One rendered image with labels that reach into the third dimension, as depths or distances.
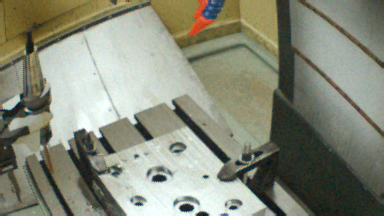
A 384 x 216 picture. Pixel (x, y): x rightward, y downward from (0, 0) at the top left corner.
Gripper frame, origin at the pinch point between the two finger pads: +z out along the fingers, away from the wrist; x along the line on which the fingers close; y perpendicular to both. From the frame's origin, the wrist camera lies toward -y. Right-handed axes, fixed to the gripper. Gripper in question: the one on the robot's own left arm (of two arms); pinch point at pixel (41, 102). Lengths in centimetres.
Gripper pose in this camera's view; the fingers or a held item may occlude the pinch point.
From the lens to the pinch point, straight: 77.6
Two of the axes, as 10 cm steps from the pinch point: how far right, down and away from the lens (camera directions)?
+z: 8.6, -3.4, 3.9
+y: 0.3, 7.9, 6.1
